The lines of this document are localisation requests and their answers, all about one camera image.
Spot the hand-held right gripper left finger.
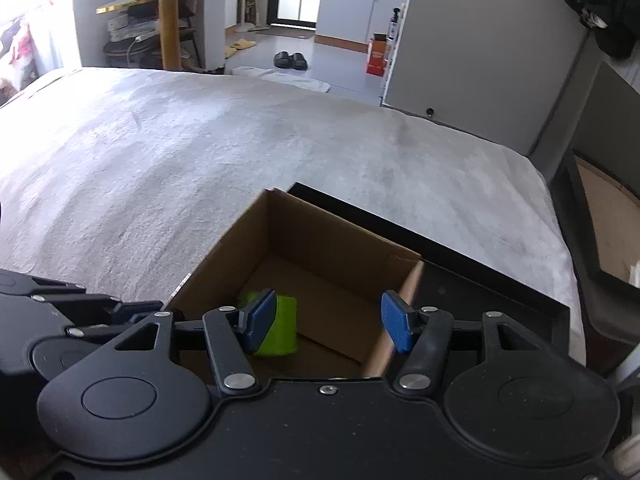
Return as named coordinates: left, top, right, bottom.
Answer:
left=102, top=288, right=278, bottom=401

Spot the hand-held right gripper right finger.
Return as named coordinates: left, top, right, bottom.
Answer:
left=381, top=290, right=551, bottom=401

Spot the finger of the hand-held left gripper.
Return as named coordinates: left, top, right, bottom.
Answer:
left=0, top=269, right=87, bottom=302
left=30, top=295, right=166, bottom=335

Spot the green block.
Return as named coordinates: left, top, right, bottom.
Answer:
left=235, top=290, right=301, bottom=358

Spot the black tray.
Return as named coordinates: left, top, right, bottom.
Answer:
left=287, top=182, right=571, bottom=358

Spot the brown cardboard box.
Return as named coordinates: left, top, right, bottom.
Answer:
left=165, top=187, right=426, bottom=378

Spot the dark grey box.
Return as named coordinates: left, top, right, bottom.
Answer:
left=570, top=240, right=640, bottom=363

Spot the printed floral cloth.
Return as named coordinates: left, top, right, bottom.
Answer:
left=0, top=14, right=37, bottom=107

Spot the black framed brown board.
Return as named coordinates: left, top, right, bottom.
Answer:
left=564, top=147, right=640, bottom=289

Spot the white floor mat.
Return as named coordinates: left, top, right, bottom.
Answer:
left=232, top=65, right=332, bottom=94

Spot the orange carton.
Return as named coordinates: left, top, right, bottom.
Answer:
left=364, top=32, right=391, bottom=77

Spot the stack of books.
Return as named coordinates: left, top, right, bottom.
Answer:
left=105, top=12, right=162, bottom=44

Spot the tall grey cabinet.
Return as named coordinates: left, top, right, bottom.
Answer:
left=381, top=0, right=592, bottom=157

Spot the gold top table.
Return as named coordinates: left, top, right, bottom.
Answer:
left=96, top=0, right=242, bottom=72

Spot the white spray bottle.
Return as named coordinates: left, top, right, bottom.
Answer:
left=388, top=5, right=407, bottom=45

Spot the white standing fan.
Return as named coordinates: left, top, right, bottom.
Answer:
left=234, top=0, right=257, bottom=34

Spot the white kitchen cabinet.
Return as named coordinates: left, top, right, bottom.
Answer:
left=314, top=0, right=412, bottom=54

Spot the black hanging clothing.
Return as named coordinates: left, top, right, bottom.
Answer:
left=562, top=0, right=640, bottom=59

